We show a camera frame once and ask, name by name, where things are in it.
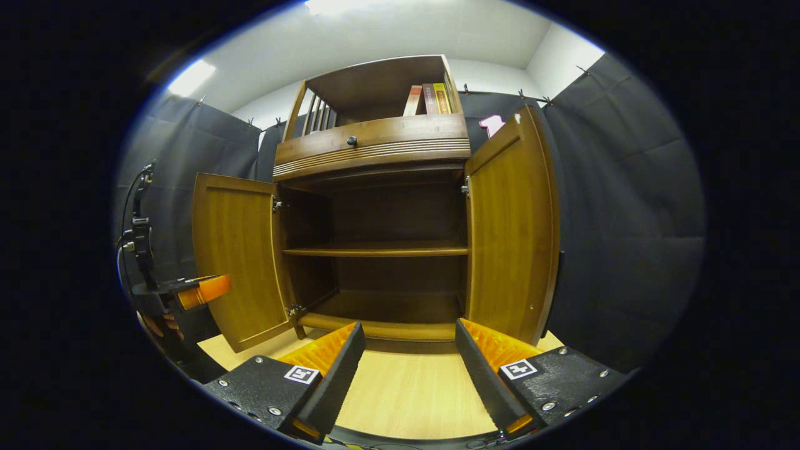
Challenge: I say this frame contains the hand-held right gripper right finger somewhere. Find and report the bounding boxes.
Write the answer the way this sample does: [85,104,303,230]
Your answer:
[455,317,629,438]

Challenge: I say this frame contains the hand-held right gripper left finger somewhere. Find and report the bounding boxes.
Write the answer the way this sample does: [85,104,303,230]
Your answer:
[203,321,366,446]

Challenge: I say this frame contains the wooden shoe cabinet door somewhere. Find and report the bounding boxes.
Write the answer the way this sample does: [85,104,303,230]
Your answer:
[464,105,561,346]
[191,173,298,354]

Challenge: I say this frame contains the wooden double-door shoe cabinet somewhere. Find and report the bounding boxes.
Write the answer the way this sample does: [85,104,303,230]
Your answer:
[191,54,565,355]

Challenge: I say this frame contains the wooden cabinet inner shelf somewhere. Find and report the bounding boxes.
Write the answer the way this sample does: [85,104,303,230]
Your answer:
[282,242,468,258]

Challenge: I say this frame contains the wooden cabinet drawer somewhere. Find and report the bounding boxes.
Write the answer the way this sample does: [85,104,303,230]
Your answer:
[273,114,471,182]

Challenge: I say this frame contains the small ceiling light panel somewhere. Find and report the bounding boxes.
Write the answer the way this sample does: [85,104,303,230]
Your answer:
[166,59,216,98]

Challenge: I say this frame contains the black camera cable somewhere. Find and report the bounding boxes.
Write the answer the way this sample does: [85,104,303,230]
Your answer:
[116,164,157,294]

